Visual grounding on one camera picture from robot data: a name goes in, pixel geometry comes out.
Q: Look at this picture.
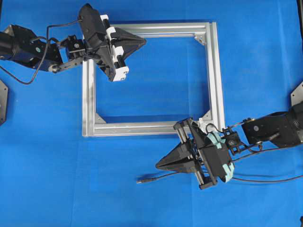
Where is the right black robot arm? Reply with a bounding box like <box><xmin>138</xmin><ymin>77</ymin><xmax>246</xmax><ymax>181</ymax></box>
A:
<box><xmin>155</xmin><ymin>103</ymin><xmax>303</xmax><ymax>189</ymax></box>

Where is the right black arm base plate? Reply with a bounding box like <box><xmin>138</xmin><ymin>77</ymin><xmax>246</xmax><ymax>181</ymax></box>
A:
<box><xmin>290</xmin><ymin>82</ymin><xmax>303</xmax><ymax>106</ymax></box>

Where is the black usb wire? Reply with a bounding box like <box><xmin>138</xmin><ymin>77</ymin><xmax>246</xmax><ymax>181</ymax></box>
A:
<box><xmin>136</xmin><ymin>148</ymin><xmax>303</xmax><ymax>184</ymax></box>

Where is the silver aluminium extrusion frame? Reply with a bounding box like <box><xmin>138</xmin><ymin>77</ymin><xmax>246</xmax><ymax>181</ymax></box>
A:
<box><xmin>82</xmin><ymin>22</ymin><xmax>225</xmax><ymax>137</ymax></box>

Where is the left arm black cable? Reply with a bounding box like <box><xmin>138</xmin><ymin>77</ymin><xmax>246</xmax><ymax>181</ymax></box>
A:
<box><xmin>0</xmin><ymin>19</ymin><xmax>83</xmax><ymax>85</ymax></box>

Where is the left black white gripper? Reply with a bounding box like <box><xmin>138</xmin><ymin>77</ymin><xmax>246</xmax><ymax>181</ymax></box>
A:
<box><xmin>78</xmin><ymin>3</ymin><xmax>147</xmax><ymax>82</ymax></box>

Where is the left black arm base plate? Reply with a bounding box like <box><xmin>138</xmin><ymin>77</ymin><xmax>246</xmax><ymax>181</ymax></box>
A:
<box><xmin>0</xmin><ymin>80</ymin><xmax>9</xmax><ymax>125</ymax></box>

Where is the right black teal gripper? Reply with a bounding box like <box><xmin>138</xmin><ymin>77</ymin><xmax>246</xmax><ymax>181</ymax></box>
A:
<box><xmin>156</xmin><ymin>118</ymin><xmax>235</xmax><ymax>190</ymax></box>

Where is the translucent white zip tie loop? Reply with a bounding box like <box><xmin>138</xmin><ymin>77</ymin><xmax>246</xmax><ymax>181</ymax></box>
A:
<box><xmin>197</xmin><ymin>118</ymin><xmax>206</xmax><ymax>131</ymax></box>

